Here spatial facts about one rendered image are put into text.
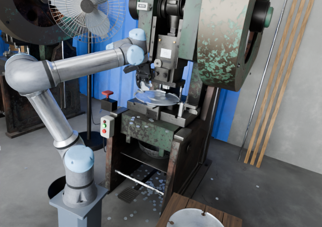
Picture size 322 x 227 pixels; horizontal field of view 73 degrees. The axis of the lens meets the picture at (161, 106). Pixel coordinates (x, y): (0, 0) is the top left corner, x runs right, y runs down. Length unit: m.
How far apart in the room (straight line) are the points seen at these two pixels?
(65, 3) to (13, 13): 0.48
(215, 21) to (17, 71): 0.74
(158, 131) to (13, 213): 1.06
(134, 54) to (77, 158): 0.48
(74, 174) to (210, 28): 0.82
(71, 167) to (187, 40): 0.87
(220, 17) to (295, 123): 1.86
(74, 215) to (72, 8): 1.48
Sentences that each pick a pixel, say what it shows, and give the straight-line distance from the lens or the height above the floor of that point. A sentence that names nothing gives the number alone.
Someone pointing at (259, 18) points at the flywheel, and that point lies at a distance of 1.26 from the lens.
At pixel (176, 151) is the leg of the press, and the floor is 0.56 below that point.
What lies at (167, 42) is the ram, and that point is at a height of 1.13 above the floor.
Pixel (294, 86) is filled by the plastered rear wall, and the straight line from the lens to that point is 2.52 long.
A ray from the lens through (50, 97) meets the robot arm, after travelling 0.99.
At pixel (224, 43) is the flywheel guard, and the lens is 0.97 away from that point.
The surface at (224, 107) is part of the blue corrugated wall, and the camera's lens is 2.60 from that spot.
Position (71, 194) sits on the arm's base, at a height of 0.51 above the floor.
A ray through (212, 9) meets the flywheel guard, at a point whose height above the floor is 1.31.
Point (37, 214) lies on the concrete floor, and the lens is 1.74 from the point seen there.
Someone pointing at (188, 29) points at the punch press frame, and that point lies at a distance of 1.29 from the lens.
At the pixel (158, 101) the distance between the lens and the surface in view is 1.35.
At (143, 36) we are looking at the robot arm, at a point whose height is 1.17.
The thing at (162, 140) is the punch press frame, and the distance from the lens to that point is 1.36.
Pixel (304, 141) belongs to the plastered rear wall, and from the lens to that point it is 2.69.
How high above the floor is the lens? 1.23
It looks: 20 degrees down
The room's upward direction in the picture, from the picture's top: 7 degrees clockwise
